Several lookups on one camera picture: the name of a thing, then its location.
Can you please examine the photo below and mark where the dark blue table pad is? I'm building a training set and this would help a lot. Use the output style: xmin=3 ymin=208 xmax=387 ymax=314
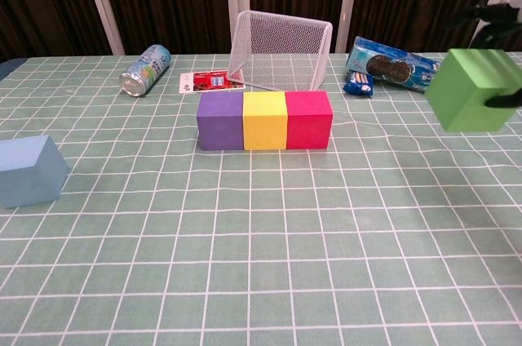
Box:
xmin=0 ymin=58 xmax=25 ymax=82

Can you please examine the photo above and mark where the white wire mesh basket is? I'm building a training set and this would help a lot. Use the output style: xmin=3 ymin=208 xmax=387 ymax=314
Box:
xmin=227 ymin=10 xmax=334 ymax=100

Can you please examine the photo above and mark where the purple foam block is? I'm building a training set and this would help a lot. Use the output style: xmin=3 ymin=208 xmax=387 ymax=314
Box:
xmin=196 ymin=91 xmax=246 ymax=152

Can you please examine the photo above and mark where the long blue cookie box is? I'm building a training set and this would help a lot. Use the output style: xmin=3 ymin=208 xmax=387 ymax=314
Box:
xmin=346 ymin=36 xmax=445 ymax=96

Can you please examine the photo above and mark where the light blue foam block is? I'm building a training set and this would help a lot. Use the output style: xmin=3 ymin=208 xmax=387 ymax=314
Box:
xmin=0 ymin=135 xmax=69 ymax=209

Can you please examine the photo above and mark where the yellow foam block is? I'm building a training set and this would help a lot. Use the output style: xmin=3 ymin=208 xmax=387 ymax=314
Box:
xmin=242 ymin=91 xmax=289 ymax=152

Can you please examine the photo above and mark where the small blue cookie packet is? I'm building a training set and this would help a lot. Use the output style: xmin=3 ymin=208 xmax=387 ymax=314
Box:
xmin=342 ymin=69 xmax=375 ymax=98

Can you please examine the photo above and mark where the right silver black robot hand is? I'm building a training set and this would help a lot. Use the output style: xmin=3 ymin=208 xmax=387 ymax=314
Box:
xmin=444 ymin=2 xmax=522 ymax=109

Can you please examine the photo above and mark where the green checked tablecloth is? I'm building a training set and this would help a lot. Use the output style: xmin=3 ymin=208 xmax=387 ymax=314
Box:
xmin=0 ymin=51 xmax=522 ymax=346

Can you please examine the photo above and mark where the red foam block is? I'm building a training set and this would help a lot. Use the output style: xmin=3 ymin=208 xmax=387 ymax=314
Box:
xmin=284 ymin=91 xmax=335 ymax=151

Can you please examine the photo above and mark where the red white card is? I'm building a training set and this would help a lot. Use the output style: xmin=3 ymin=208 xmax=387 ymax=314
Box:
xmin=179 ymin=69 xmax=246 ymax=95

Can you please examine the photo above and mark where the green blue drink can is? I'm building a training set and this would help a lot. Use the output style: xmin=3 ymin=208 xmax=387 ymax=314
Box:
xmin=118 ymin=44 xmax=171 ymax=98

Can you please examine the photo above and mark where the green foam block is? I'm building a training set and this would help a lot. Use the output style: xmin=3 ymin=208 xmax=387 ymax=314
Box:
xmin=424 ymin=47 xmax=522 ymax=133

